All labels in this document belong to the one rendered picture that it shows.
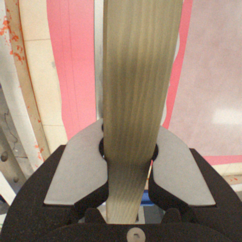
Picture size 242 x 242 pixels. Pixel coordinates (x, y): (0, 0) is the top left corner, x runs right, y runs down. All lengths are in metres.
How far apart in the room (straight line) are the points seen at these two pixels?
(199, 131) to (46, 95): 0.33
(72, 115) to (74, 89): 0.06
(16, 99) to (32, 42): 0.10
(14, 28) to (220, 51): 0.34
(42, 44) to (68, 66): 0.06
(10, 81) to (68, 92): 0.10
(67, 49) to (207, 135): 0.33
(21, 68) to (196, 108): 0.33
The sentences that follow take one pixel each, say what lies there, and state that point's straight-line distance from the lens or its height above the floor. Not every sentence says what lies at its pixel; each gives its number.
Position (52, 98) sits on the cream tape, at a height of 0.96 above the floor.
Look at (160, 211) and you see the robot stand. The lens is 0.68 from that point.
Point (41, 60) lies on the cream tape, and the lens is 0.28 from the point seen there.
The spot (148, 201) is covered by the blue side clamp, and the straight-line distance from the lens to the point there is 0.41.
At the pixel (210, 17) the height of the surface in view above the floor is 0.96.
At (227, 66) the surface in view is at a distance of 0.31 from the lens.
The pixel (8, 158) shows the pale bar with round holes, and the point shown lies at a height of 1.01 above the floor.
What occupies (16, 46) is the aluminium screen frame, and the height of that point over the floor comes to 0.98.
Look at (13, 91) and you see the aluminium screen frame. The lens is 0.28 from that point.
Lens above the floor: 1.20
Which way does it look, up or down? 60 degrees down
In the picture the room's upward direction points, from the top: 180 degrees clockwise
